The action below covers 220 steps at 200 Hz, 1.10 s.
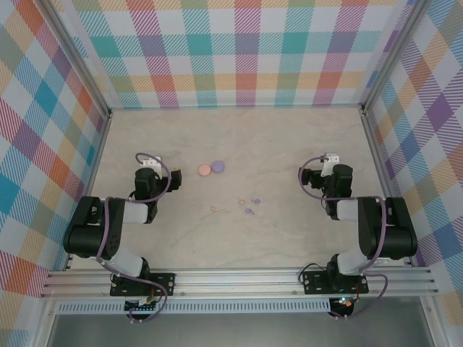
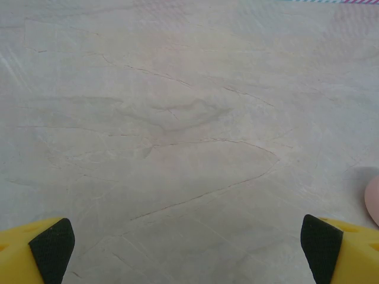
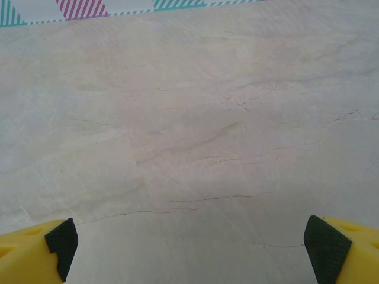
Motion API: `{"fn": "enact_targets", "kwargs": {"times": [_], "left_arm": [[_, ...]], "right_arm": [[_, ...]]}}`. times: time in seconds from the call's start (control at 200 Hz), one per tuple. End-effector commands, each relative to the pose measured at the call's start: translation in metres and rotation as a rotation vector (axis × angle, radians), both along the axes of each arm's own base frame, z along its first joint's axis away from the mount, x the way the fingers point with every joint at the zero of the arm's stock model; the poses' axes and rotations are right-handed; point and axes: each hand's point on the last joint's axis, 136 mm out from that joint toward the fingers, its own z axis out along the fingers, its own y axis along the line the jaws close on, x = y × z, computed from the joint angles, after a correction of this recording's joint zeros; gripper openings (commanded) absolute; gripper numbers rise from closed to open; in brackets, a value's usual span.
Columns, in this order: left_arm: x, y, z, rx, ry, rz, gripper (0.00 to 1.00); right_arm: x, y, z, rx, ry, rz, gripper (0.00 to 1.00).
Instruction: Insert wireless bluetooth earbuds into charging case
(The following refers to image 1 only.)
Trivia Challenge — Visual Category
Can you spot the aluminium corner frame post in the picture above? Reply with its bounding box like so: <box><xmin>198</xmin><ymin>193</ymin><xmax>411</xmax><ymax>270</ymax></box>
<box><xmin>360</xmin><ymin>0</ymin><xmax>430</xmax><ymax>115</ymax></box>
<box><xmin>42</xmin><ymin>0</ymin><xmax>112</xmax><ymax>119</ymax></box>

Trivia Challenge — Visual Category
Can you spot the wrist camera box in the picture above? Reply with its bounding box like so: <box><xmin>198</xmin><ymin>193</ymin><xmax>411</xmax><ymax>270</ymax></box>
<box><xmin>140</xmin><ymin>155</ymin><xmax>163</xmax><ymax>169</ymax></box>
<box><xmin>321</xmin><ymin>153</ymin><xmax>341</xmax><ymax>176</ymax></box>

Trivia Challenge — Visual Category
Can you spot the slotted grey cable duct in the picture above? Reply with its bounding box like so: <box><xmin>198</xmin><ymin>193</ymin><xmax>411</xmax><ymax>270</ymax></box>
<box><xmin>56</xmin><ymin>296</ymin><xmax>332</xmax><ymax>314</ymax></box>

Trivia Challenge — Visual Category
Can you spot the aluminium mounting rail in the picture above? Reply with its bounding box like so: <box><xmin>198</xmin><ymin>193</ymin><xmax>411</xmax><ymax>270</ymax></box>
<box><xmin>38</xmin><ymin>266</ymin><xmax>439</xmax><ymax>300</ymax></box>

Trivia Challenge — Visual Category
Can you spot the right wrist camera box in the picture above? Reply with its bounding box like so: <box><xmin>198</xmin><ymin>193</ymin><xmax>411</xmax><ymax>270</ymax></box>
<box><xmin>321</xmin><ymin>153</ymin><xmax>341</xmax><ymax>176</ymax></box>

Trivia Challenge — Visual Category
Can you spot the aluminium side rail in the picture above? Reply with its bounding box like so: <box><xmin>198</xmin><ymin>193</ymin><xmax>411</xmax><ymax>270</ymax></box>
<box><xmin>61</xmin><ymin>110</ymin><xmax>113</xmax><ymax>272</ymax></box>
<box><xmin>360</xmin><ymin>107</ymin><xmax>414</xmax><ymax>267</ymax></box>

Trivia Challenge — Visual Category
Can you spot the grey metal shelf panel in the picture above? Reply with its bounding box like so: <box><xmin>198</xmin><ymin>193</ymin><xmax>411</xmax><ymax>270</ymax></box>
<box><xmin>34</xmin><ymin>310</ymin><xmax>444</xmax><ymax>347</ymax></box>

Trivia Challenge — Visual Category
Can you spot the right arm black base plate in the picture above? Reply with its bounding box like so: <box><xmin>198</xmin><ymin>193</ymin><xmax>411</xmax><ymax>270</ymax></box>
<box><xmin>302</xmin><ymin>270</ymin><xmax>370</xmax><ymax>296</ymax></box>

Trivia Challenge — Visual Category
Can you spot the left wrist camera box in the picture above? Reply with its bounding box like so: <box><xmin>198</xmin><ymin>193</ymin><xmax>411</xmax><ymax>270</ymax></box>
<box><xmin>140</xmin><ymin>155</ymin><xmax>163</xmax><ymax>169</ymax></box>

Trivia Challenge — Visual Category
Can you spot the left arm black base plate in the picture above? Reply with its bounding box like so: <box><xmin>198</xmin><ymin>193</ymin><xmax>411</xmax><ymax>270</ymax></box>
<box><xmin>110</xmin><ymin>273</ymin><xmax>177</xmax><ymax>297</ymax></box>

